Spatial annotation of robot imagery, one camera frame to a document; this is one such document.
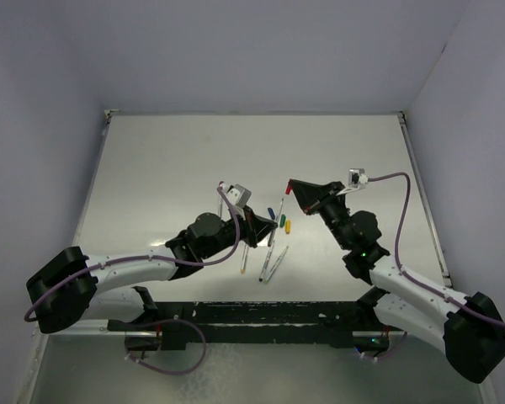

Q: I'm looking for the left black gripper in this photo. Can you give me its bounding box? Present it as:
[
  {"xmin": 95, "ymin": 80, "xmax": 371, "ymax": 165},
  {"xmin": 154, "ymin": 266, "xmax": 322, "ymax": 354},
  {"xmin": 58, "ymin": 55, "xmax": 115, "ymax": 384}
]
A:
[{"xmin": 201, "ymin": 205, "xmax": 276, "ymax": 259}]

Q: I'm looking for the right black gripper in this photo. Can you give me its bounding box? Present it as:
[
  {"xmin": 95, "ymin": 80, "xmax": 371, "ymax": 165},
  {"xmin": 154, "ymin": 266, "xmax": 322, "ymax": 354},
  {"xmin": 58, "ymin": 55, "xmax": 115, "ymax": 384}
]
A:
[{"xmin": 289, "ymin": 180, "xmax": 352, "ymax": 250}]

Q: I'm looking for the yellow pen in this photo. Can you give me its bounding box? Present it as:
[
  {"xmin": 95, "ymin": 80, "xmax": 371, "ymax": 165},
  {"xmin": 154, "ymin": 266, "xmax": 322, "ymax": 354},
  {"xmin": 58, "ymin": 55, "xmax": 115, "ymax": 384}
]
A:
[{"xmin": 240, "ymin": 244, "xmax": 250, "ymax": 274}]

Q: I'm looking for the red pen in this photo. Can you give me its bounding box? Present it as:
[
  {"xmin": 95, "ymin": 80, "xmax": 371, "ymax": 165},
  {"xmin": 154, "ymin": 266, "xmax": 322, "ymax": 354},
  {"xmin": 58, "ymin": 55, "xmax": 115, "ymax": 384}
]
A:
[{"xmin": 268, "ymin": 192, "xmax": 287, "ymax": 246}]

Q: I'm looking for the green pen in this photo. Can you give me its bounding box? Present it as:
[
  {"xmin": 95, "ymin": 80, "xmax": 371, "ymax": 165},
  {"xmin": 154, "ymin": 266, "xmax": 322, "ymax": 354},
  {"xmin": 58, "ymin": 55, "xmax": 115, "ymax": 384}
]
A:
[{"xmin": 263, "ymin": 246, "xmax": 289, "ymax": 284}]

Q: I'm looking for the purple pen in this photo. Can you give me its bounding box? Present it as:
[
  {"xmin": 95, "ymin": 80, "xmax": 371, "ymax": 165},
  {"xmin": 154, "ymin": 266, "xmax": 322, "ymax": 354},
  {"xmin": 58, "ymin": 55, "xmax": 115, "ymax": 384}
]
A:
[{"xmin": 217, "ymin": 186, "xmax": 224, "ymax": 219}]

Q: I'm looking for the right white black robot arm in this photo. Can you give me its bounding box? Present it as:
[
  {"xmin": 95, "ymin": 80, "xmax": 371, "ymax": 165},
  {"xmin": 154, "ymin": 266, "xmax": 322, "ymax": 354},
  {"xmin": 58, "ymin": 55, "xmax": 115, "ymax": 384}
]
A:
[{"xmin": 286, "ymin": 179, "xmax": 505, "ymax": 383}]

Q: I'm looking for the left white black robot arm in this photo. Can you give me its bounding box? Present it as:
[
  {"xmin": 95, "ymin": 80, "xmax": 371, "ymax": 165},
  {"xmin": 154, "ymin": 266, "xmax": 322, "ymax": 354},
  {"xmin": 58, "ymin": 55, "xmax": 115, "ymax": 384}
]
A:
[{"xmin": 25, "ymin": 207, "xmax": 276, "ymax": 334}]

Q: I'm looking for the blue pen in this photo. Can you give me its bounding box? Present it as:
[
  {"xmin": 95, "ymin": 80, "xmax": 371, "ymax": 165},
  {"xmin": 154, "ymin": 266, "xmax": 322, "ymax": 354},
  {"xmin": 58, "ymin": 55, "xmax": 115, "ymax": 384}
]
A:
[{"xmin": 258, "ymin": 240, "xmax": 275, "ymax": 283}]

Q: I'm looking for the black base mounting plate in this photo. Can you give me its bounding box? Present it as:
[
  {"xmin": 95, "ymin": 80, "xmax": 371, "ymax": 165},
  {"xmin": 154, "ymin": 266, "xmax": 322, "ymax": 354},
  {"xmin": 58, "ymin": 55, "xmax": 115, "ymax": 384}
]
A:
[{"xmin": 108, "ymin": 301, "xmax": 394, "ymax": 355}]

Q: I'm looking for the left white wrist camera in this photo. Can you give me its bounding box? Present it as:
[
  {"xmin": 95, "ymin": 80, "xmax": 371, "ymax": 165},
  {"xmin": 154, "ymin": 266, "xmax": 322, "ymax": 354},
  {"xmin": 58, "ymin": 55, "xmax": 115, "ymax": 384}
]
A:
[{"xmin": 226, "ymin": 184, "xmax": 252, "ymax": 209}]

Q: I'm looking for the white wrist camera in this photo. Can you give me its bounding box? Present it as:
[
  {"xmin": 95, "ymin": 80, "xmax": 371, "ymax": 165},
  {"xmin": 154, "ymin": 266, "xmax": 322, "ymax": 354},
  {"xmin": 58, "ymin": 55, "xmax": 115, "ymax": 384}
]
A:
[
  {"xmin": 337, "ymin": 168, "xmax": 369, "ymax": 196},
  {"xmin": 226, "ymin": 184, "xmax": 252, "ymax": 209}
]

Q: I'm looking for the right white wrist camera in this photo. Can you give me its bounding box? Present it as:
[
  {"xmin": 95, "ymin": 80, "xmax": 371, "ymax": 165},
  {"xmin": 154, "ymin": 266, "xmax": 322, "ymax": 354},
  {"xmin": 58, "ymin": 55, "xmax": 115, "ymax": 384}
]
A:
[{"xmin": 337, "ymin": 168, "xmax": 369, "ymax": 196}]

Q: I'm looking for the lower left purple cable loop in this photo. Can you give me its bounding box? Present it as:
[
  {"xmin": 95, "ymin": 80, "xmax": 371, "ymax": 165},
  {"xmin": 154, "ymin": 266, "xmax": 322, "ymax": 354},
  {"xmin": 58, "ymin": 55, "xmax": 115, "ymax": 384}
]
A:
[{"xmin": 124, "ymin": 317, "xmax": 208, "ymax": 375}]

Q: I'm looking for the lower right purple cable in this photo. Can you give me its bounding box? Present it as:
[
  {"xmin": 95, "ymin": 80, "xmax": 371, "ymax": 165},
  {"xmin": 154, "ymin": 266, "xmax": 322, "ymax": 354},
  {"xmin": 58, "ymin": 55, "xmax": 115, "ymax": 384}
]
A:
[{"xmin": 359, "ymin": 330, "xmax": 409, "ymax": 365}]

